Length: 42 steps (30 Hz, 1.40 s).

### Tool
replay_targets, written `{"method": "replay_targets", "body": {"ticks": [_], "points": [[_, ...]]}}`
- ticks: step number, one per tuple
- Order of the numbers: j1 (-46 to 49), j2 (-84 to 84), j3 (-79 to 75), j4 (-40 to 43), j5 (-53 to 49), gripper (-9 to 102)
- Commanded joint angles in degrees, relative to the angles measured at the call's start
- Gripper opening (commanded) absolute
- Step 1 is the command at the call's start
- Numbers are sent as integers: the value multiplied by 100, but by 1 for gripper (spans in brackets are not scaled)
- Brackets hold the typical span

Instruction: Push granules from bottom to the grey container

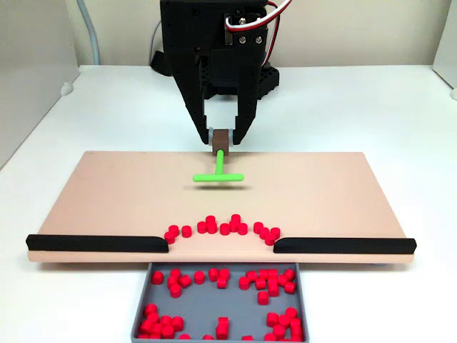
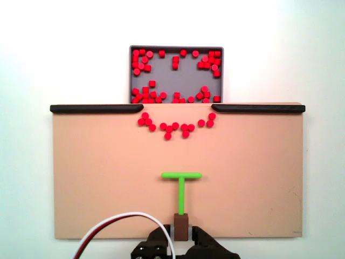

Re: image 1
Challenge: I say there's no white red black servo cable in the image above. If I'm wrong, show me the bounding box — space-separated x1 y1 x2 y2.
224 0 296 69

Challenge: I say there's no thin grey cable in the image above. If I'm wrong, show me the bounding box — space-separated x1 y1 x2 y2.
148 19 164 69

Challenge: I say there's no grey rectangular tray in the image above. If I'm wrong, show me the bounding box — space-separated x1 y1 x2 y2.
130 262 310 341

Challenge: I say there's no green T-shaped pusher tool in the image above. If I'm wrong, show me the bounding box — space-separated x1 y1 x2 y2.
191 129 245 183

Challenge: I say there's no beige flat board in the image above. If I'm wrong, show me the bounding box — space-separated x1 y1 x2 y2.
26 150 417 266

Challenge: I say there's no black guide rail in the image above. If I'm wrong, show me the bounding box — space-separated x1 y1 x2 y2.
273 237 418 255
25 234 169 254

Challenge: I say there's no white tube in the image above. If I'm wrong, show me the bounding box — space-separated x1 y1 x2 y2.
76 0 101 66

